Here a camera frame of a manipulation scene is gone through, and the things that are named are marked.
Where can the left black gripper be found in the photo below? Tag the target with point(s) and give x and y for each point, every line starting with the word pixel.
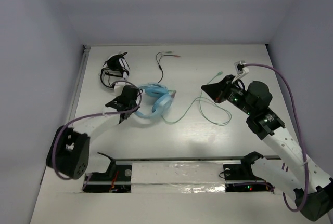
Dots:
pixel 120 105

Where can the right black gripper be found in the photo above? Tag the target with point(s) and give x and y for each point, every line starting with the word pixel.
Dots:
pixel 218 91

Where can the light blue headphones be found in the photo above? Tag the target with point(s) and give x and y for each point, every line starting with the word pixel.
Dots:
pixel 162 103

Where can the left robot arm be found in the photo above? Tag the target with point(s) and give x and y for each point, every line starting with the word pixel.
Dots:
pixel 69 153

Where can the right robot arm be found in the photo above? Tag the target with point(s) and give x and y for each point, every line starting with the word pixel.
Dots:
pixel 305 182

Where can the black and white headphones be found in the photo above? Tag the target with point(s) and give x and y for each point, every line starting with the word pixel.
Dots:
pixel 115 66

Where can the foil covered panel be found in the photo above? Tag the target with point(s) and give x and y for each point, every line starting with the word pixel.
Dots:
pixel 177 177

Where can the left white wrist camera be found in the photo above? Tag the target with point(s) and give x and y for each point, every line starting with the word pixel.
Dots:
pixel 118 87

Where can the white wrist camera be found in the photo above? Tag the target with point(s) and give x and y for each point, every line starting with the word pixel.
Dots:
pixel 241 69
pixel 118 87

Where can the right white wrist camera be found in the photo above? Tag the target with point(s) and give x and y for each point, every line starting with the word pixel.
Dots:
pixel 241 69

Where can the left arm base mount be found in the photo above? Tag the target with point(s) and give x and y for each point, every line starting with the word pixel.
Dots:
pixel 116 178

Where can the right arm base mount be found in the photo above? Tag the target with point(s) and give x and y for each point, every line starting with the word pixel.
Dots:
pixel 239 178

